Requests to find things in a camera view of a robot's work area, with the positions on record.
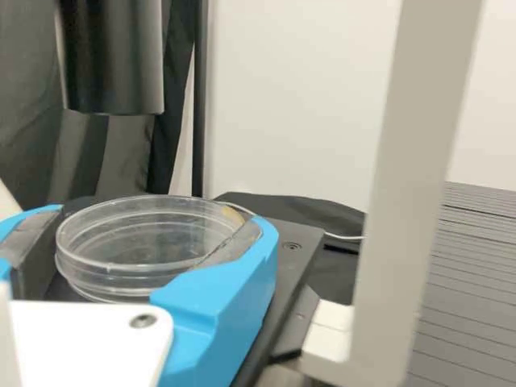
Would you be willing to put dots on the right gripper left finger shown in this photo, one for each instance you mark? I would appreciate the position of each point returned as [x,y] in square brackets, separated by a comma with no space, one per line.
[32,258]

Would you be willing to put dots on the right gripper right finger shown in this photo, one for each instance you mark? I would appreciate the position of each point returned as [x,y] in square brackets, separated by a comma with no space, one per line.
[225,306]

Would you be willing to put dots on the petri dish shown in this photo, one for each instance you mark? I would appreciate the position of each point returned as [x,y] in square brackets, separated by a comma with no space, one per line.
[141,242]

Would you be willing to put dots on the cream microscope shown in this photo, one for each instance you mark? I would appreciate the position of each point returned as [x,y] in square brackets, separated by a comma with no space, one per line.
[403,161]

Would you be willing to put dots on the black platform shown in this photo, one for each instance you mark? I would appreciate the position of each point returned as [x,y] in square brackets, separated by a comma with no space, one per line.
[475,282]

